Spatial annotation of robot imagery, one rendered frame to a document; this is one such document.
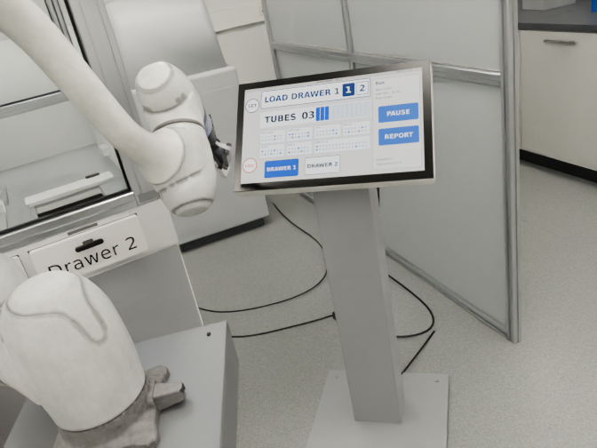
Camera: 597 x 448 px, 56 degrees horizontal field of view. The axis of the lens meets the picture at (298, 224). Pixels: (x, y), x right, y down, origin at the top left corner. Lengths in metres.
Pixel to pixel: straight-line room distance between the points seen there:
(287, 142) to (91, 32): 0.55
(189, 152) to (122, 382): 0.40
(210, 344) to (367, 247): 0.66
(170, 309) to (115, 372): 0.87
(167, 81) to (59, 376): 0.53
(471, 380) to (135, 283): 1.24
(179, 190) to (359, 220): 0.68
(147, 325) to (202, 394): 0.80
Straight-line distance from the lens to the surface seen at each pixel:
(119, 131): 0.95
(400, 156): 1.39
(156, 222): 1.65
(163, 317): 1.77
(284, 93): 1.53
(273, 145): 1.48
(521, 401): 2.14
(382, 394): 1.92
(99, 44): 1.53
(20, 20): 0.92
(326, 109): 1.47
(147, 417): 0.97
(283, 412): 2.18
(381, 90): 1.46
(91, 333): 0.88
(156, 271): 1.70
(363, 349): 1.81
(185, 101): 1.09
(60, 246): 1.60
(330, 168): 1.41
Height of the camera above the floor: 1.49
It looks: 25 degrees down
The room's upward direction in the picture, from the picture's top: 12 degrees counter-clockwise
